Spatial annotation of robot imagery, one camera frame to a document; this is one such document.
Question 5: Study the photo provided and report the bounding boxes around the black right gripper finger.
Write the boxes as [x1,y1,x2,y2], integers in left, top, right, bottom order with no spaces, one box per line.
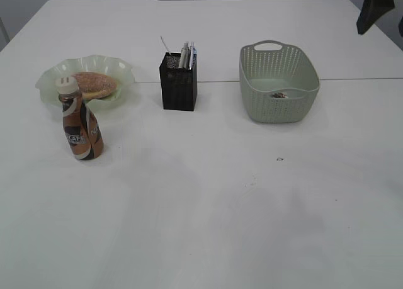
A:
[356,0,395,35]

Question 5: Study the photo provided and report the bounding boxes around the clear plastic ruler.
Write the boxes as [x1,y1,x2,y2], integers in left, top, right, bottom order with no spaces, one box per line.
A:
[160,35,171,55]

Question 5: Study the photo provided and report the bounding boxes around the round sugared bread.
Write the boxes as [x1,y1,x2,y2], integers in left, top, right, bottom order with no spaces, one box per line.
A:
[72,72,118,100]

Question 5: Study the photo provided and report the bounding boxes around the beige ballpoint pen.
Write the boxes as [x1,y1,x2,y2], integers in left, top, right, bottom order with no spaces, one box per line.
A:
[178,42,189,69]

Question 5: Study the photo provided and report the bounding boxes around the blue grey ballpoint pen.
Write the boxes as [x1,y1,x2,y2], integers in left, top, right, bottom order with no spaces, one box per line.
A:
[189,42,196,70]

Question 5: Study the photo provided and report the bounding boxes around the paper piece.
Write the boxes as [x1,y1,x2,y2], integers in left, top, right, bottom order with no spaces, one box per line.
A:
[270,92,289,99]

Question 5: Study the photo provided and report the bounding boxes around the brown coffee bottle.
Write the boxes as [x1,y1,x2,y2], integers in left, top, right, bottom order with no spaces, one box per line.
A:
[56,77,104,161]

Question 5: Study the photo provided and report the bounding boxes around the pale green wavy plate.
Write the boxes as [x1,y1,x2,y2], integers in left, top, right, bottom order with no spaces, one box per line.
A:
[35,55,135,112]

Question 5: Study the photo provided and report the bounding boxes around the black mesh pen holder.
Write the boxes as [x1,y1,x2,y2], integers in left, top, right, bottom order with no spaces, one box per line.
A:
[159,52,198,111]

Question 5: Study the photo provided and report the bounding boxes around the pale green woven basket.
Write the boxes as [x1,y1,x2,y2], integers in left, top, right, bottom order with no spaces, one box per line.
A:
[239,40,320,123]

